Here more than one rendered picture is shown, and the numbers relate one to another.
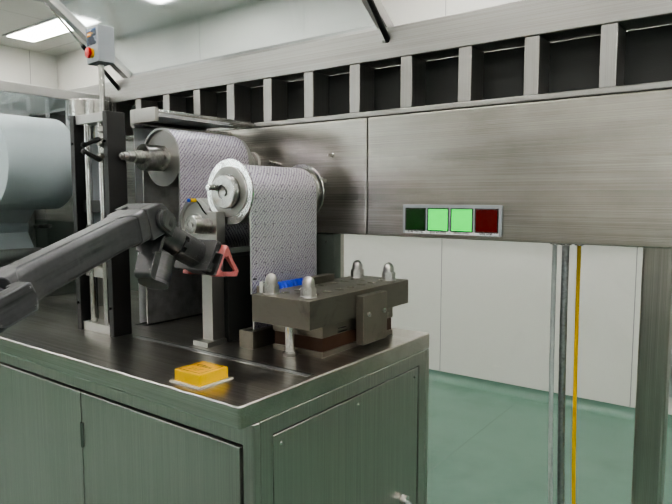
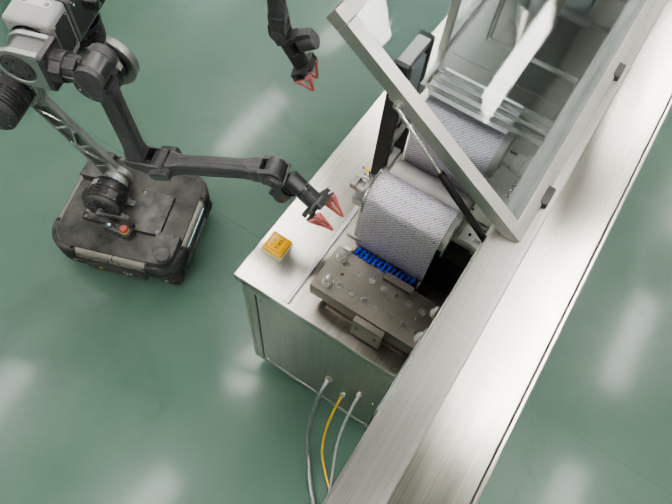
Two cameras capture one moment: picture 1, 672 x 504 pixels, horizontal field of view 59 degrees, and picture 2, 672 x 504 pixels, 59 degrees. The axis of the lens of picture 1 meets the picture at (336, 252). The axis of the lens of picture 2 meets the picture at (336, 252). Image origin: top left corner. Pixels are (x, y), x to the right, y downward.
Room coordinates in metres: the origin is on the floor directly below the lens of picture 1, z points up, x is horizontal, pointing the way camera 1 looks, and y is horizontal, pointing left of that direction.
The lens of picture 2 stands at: (1.11, -0.66, 2.64)
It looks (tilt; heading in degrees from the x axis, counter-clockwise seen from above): 63 degrees down; 79
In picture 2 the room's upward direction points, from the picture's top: 8 degrees clockwise
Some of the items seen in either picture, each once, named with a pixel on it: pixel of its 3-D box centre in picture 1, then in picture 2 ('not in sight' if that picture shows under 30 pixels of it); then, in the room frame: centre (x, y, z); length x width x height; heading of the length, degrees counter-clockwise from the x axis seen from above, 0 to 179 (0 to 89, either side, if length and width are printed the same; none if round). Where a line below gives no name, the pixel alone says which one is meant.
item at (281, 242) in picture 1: (285, 249); (392, 249); (1.42, 0.12, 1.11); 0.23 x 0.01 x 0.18; 144
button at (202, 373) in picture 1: (201, 373); (277, 245); (1.08, 0.25, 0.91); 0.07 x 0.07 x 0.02; 54
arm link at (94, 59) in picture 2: not in sight; (90, 68); (0.62, 0.48, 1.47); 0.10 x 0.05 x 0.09; 164
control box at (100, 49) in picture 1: (97, 45); not in sight; (1.71, 0.67, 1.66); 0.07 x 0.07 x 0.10; 47
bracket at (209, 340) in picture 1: (208, 278); (361, 210); (1.35, 0.29, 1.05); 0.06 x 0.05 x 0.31; 144
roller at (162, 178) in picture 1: (200, 160); not in sight; (1.61, 0.36, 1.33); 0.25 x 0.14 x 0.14; 144
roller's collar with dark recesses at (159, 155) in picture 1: (152, 157); not in sight; (1.49, 0.45, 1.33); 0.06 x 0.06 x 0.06; 54
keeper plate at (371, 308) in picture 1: (373, 317); (366, 333); (1.34, -0.08, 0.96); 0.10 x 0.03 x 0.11; 144
